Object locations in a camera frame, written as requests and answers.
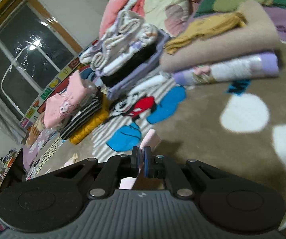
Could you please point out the window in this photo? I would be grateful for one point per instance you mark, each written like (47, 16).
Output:
(20, 62)

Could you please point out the cream folded garment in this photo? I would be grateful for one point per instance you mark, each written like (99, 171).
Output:
(165, 7)

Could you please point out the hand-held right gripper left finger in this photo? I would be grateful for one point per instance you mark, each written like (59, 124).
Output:
(135, 161)

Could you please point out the purple printed folded garment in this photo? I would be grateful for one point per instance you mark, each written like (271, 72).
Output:
(232, 68)

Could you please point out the beige folded garment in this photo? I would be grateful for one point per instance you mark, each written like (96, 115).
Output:
(232, 42)

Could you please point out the white folded garment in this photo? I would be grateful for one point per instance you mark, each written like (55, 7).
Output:
(150, 84)

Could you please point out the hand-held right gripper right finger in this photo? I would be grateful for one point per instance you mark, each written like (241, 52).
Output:
(147, 161)

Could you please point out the black folded garment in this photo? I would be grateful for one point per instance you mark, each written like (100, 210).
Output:
(128, 69)

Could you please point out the wooden desk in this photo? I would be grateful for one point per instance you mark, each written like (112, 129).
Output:
(10, 169)

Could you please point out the grey curtain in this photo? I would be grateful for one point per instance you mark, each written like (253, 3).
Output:
(0, 119)

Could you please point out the cartoon printed blanket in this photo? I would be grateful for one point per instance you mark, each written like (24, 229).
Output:
(207, 142)

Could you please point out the pink printed pants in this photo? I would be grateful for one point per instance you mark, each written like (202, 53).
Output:
(149, 139)

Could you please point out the black white striped garment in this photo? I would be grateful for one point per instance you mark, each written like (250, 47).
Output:
(83, 119)

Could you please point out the colourful headboard panel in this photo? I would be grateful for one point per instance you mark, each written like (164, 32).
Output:
(58, 87)

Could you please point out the yellow knit sweater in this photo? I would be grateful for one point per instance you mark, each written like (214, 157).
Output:
(90, 127)

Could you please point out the orange patterned pillow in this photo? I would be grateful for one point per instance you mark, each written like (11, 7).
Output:
(34, 129)

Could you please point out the pink cartoon folded top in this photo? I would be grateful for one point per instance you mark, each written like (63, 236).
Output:
(63, 104)

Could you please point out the lavender folded garment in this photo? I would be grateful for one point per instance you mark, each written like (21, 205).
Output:
(157, 57)

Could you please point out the pink quilt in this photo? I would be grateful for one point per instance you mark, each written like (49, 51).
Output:
(118, 5)

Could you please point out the mustard yellow garment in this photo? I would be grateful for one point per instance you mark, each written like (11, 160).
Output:
(202, 29)

